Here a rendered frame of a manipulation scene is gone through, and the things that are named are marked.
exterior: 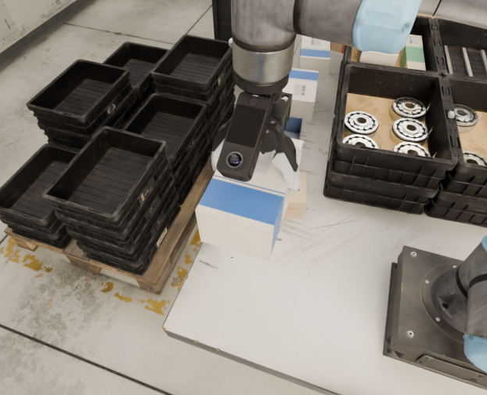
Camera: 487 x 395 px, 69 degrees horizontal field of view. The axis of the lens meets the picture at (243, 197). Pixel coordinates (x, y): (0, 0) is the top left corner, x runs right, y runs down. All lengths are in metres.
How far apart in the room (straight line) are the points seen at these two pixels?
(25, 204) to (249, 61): 1.59
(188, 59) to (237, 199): 1.65
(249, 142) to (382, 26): 0.20
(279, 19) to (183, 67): 1.69
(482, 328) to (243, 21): 0.57
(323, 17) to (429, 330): 0.69
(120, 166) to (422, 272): 1.17
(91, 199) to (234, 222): 1.02
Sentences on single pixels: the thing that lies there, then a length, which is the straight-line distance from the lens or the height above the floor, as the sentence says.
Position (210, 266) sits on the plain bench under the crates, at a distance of 0.99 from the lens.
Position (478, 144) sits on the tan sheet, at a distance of 1.29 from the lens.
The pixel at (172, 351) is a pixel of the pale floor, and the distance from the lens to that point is 1.65.
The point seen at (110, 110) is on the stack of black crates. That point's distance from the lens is 1.84.
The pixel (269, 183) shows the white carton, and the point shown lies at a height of 1.14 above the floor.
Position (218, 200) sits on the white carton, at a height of 1.14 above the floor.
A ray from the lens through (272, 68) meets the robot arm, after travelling 0.44.
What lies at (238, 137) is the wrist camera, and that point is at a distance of 0.47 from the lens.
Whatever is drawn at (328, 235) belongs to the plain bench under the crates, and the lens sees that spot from 1.06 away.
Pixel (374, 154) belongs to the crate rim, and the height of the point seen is 0.92.
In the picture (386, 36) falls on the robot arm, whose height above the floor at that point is 1.40.
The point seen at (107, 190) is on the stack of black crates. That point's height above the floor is 0.49.
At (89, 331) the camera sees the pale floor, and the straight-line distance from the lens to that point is 1.78.
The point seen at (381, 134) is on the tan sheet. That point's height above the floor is 0.83.
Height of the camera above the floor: 1.57
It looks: 52 degrees down
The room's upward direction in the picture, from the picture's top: straight up
